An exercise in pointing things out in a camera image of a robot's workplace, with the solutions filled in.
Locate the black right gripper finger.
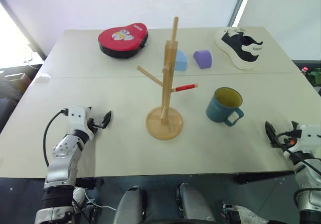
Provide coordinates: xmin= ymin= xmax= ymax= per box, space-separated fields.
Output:
xmin=265 ymin=120 xmax=276 ymax=137
xmin=269 ymin=132 xmax=278 ymax=148

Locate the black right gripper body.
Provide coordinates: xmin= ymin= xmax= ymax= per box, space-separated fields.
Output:
xmin=271 ymin=133 xmax=294 ymax=150

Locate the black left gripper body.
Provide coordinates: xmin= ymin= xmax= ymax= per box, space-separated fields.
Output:
xmin=86 ymin=118 xmax=104 ymax=135

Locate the wooden mug tree stand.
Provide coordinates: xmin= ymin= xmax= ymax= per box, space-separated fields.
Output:
xmin=136 ymin=17 xmax=199 ymax=141

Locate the blue enamel mug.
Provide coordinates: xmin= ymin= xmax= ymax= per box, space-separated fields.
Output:
xmin=206 ymin=87 xmax=245 ymax=128

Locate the green plant with pink flower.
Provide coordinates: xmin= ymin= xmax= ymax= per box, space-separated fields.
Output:
xmin=301 ymin=67 xmax=321 ymax=87

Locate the small white plastic piece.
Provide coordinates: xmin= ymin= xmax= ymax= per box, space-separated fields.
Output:
xmin=34 ymin=73 xmax=51 ymax=84

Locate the red black boxing pad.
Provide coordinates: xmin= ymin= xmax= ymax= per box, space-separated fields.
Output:
xmin=97 ymin=22 xmax=149 ymax=60

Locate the white black sneaker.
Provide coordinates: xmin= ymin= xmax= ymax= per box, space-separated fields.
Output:
xmin=214 ymin=27 xmax=264 ymax=71

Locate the grey rounded robot leg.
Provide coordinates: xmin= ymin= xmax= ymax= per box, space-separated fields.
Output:
xmin=116 ymin=185 xmax=147 ymax=224
xmin=175 ymin=182 xmax=217 ymax=224

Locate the cardboard box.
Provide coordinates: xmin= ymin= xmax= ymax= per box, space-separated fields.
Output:
xmin=3 ymin=71 xmax=31 ymax=94

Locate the light blue foam block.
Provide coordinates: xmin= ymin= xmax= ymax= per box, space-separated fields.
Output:
xmin=174 ymin=50 xmax=189 ymax=72

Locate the purple foam block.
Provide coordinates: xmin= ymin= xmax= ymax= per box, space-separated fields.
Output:
xmin=193 ymin=49 xmax=213 ymax=70

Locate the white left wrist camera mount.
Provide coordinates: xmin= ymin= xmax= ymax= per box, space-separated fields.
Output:
xmin=65 ymin=105 xmax=96 ymax=141

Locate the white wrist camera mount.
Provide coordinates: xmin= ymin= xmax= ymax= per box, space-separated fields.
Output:
xmin=290 ymin=121 xmax=321 ymax=150
xmin=65 ymin=105 xmax=96 ymax=141

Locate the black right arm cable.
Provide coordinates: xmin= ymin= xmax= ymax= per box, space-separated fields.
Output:
xmin=275 ymin=132 xmax=321 ymax=177

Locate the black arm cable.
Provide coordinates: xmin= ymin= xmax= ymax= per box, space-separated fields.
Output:
xmin=275 ymin=132 xmax=321 ymax=177
xmin=43 ymin=109 xmax=69 ymax=168

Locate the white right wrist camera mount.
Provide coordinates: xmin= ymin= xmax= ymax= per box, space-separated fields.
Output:
xmin=290 ymin=121 xmax=321 ymax=150

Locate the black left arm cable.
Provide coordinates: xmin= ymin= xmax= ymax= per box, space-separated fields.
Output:
xmin=43 ymin=109 xmax=69 ymax=168

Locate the white floor cable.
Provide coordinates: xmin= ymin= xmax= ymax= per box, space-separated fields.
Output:
xmin=83 ymin=188 xmax=117 ymax=211

